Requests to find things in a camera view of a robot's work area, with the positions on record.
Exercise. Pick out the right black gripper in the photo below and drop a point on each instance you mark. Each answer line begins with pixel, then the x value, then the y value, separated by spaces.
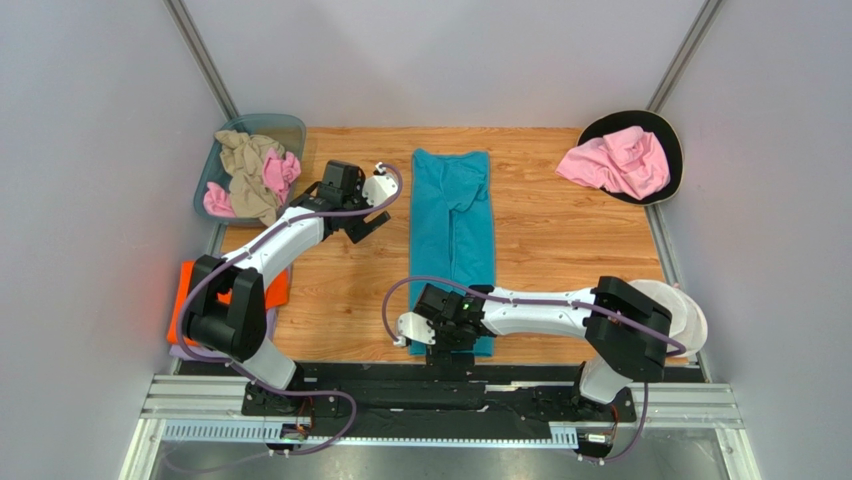
pixel 450 356

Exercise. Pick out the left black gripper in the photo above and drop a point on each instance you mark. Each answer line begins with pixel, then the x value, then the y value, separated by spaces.
pixel 358 229

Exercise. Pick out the teal t shirt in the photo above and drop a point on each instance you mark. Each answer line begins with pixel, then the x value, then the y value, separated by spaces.
pixel 452 233

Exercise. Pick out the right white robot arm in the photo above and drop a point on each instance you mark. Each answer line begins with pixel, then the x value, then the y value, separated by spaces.
pixel 629 331

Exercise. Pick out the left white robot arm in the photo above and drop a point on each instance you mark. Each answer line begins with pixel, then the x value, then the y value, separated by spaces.
pixel 223 318

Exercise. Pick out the pink t shirt in bin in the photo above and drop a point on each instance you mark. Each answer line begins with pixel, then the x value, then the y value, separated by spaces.
pixel 279 173

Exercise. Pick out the folded orange t shirt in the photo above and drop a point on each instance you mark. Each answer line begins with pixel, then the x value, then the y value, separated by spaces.
pixel 276 295

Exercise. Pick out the beige t shirt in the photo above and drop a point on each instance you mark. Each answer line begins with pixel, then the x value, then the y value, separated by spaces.
pixel 243 157

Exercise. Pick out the white mesh basket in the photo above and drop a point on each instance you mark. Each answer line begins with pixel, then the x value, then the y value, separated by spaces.
pixel 689 324

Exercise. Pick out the pink t shirt on tray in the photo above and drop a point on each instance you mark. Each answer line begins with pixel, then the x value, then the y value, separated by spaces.
pixel 630 161

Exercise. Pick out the black round tray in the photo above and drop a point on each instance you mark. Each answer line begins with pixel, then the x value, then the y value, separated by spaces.
pixel 667 136

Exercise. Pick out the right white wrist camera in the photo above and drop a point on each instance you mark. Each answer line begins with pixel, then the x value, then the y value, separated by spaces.
pixel 412 327

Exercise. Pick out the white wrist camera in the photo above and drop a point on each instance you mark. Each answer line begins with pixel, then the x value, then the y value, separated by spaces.
pixel 412 327
pixel 383 186

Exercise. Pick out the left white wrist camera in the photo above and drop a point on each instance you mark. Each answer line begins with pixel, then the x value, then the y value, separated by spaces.
pixel 383 186

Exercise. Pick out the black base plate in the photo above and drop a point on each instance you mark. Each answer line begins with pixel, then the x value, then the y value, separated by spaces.
pixel 412 401

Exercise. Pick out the aluminium frame rail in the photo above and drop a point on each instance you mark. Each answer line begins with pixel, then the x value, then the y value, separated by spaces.
pixel 185 408

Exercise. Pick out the left aluminium wall profile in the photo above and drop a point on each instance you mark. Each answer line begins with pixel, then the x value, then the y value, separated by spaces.
pixel 183 20

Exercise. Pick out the aluminium wall profile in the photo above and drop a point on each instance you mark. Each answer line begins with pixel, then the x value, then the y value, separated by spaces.
pixel 687 49
pixel 183 20

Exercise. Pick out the right aluminium wall profile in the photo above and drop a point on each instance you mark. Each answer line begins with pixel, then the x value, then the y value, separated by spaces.
pixel 687 49

